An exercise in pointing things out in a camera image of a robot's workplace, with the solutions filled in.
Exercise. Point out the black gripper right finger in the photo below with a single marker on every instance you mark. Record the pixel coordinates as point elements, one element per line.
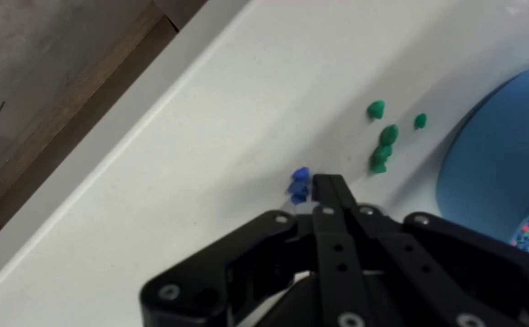
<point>446,273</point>

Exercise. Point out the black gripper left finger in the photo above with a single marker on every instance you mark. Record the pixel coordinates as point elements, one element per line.
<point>330,255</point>

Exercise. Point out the blue sweet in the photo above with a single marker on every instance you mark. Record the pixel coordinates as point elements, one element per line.
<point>294,188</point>
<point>301,175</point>
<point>301,199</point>

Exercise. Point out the green sweet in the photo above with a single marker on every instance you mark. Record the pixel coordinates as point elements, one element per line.
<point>376,110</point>
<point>377,168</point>
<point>388,135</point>
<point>421,120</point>
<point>383,153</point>

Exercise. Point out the blue plastic bowl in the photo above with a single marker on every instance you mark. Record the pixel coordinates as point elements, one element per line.
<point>501,169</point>

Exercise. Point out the brown wood lower cabinet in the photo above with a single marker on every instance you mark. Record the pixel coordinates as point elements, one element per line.
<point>65,137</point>

